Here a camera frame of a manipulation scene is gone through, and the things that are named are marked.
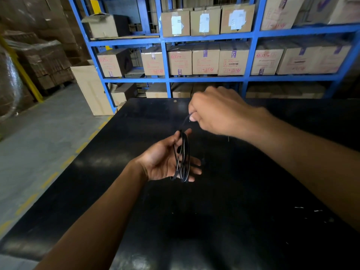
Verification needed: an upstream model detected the person's left hand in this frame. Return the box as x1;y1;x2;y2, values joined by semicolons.
132;128;202;183

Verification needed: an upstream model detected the person's right hand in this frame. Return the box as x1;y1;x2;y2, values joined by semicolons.
188;86;272;140

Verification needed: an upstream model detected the black cable coil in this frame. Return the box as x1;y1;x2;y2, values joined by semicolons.
170;112;195;183

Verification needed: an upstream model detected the person's right forearm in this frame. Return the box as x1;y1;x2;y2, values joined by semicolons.
239;109;360;233

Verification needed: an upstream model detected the person's left forearm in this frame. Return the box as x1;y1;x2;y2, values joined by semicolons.
34;159;149;270

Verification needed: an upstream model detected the row of plain flat cartons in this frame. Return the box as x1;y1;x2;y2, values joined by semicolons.
111;81;327;107

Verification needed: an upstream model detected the row of pink-printed cardboard boxes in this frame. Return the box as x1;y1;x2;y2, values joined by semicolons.
97;39;353;78

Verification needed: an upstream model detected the tall plain cardboard box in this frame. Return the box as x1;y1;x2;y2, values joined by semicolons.
70;64;115;116

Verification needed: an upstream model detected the cardboard box with white label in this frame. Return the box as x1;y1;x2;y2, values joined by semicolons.
220;4;256;34
190;7;222;36
160;9;191;38

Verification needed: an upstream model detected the blue metal shelving rack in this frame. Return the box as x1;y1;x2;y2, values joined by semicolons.
67;0;360;114

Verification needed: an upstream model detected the open plain cardboard box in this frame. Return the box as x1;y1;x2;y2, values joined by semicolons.
81;12;131;39

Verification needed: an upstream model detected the large cardboard box purple tape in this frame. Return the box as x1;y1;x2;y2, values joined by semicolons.
260;0;306;31
305;0;360;25

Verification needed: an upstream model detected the plastic-wrapped stack of folded cartons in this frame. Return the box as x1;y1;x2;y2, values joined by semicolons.
2;30;75;92

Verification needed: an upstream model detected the clear plastic-wrapped bundle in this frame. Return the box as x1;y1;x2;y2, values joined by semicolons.
0;45;35;122

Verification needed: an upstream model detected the yellow metal post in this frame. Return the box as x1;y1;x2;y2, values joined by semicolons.
0;36;44;103

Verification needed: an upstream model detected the wall of stacked brown cartons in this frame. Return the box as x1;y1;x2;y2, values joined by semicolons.
0;0;91;65

